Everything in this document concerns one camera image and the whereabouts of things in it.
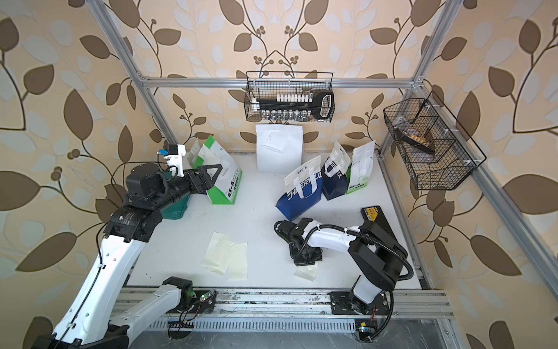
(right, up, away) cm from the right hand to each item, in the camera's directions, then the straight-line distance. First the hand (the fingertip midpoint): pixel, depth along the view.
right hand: (306, 263), depth 84 cm
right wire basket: (+43, +41, -10) cm, 60 cm away
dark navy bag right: (+13, +35, +9) cm, 39 cm away
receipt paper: (-27, -1, -1) cm, 27 cm away
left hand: (-31, +38, -20) cm, 53 cm away
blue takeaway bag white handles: (-1, +29, +3) cm, 29 cm away
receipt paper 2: (0, -2, -3) cm, 4 cm away
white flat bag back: (-11, +48, +21) cm, 53 cm away
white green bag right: (+25, +38, +9) cm, 46 cm away
